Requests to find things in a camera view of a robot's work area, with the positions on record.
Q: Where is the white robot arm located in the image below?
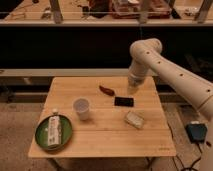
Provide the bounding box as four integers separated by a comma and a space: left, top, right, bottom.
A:
128, 38, 213, 171

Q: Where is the black rectangular block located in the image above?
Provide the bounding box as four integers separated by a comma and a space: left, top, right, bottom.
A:
114, 97, 134, 107

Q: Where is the wooden table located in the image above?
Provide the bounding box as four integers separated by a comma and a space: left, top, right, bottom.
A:
28, 77, 176, 158

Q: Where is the black foot pedal box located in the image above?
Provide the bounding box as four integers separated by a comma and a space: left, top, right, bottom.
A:
185, 123, 207, 143

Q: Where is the green round plate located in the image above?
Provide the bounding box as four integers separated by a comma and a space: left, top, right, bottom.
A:
35, 115, 73, 151

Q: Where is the long background shelf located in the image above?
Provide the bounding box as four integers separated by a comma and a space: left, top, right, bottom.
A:
0, 0, 213, 27

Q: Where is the black floor cable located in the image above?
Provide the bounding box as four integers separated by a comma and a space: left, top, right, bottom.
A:
172, 141, 208, 171

